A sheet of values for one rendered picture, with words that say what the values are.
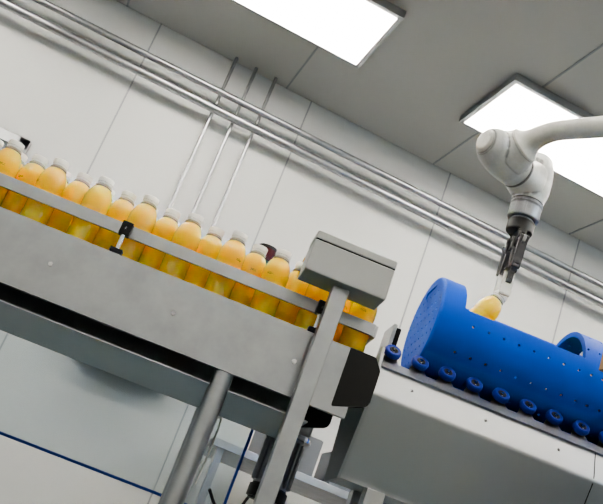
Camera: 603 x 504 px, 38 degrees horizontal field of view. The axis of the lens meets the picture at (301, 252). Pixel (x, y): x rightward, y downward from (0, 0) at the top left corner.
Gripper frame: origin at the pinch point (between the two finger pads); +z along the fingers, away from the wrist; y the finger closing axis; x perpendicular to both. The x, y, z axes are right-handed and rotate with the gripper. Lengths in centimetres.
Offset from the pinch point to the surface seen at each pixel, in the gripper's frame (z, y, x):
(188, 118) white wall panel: -160, 315, 137
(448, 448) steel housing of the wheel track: 48.5, -7.0, 4.3
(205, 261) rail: 30, -16, 76
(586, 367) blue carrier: 16.1, -9.0, -24.0
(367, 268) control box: 21, -29, 41
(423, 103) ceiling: -214, 272, -2
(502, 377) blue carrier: 26.1, -6.1, -4.4
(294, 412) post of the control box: 57, -26, 45
